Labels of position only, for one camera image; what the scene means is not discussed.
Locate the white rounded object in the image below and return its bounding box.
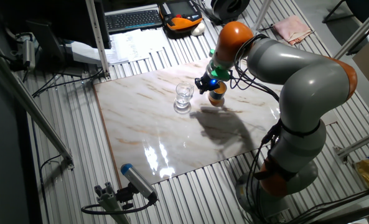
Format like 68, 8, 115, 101
190, 22, 206, 37

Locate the black camera clamp bracket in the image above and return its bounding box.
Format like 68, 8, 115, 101
115, 183, 138, 210

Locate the black camera cable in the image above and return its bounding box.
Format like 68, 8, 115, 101
80, 198, 157, 215

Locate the aluminium upright frame post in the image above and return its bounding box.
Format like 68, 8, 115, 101
85, 0, 111, 78

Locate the white printed paper sheet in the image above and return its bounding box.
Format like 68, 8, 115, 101
109, 30, 141, 65

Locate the green camera mount plate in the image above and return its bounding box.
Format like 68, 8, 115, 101
208, 49, 232, 82

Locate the yellow plastic bag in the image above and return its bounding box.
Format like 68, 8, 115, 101
353, 158, 369, 189

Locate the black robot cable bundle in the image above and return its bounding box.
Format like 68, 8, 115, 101
229, 33, 281, 224

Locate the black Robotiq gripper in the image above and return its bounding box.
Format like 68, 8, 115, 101
194, 73, 219, 95

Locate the silver camera with blue cap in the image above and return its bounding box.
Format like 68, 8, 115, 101
120, 163, 159, 202

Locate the aluminium low frame bar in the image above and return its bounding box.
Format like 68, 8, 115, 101
333, 127, 369, 164

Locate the black office chair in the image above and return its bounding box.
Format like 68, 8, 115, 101
322, 0, 369, 56

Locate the black computer keyboard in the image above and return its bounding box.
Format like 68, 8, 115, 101
105, 8, 163, 34

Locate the aluminium diagonal frame beam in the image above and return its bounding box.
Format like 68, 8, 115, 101
0, 43, 75, 170

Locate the aluminium slanted frame bar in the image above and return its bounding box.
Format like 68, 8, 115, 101
335, 1, 369, 58

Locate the white marble pattern board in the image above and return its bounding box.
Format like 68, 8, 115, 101
93, 54, 339, 189

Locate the orange black teach pendant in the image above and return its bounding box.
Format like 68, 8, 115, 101
158, 0, 203, 32

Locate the slim aluminium post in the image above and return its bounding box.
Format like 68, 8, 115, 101
251, 0, 274, 32

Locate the aluminium profile camera stand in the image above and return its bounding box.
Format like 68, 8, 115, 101
93, 182, 132, 224

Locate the clear glass mug with water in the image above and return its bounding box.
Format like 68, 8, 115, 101
174, 82, 195, 110

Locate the pink cloth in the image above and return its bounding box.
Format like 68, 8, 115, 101
273, 14, 315, 46

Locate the silver camera on bracket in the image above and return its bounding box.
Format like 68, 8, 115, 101
16, 32, 36, 72

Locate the orange cup with blue band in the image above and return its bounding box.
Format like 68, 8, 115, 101
208, 81, 228, 107

